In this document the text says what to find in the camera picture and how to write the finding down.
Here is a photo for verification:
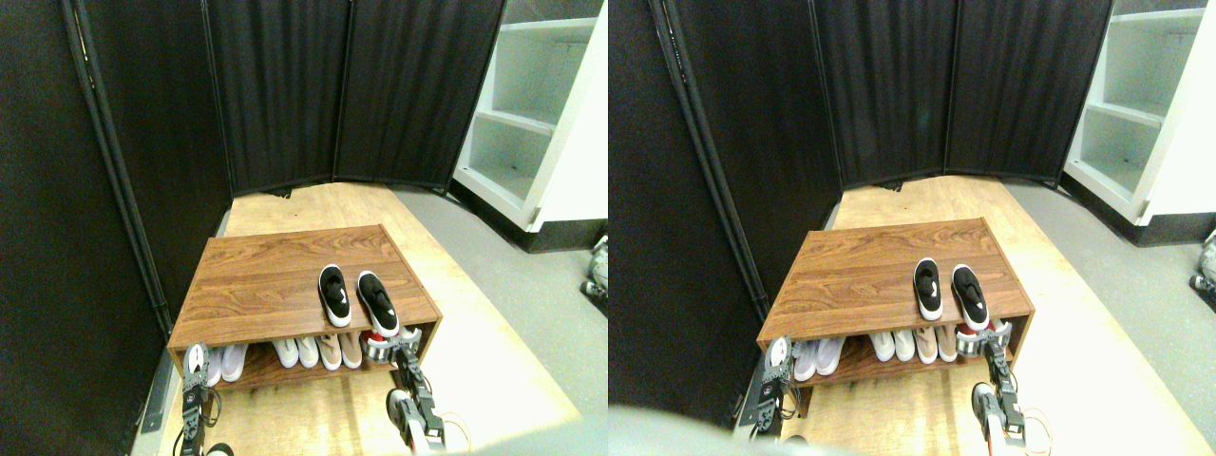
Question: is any black shoe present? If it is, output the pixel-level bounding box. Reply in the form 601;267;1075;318
318;265;352;329
951;264;991;332
356;271;401;338
913;257;945;322

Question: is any brown shoe rack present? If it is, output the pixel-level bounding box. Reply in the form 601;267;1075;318
757;218;1036;417
167;225;446;400

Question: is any grey machine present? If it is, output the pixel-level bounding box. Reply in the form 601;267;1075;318
581;233;608;310
1189;228;1216;307

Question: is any black curtain stand pole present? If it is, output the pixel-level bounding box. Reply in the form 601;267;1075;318
57;0;174;333
644;0;770;324

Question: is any white shelf unit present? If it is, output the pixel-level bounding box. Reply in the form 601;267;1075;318
1060;0;1216;246
450;0;608;253

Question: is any orange wire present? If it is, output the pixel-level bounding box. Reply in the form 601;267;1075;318
1021;408;1055;451
441;413;474;453

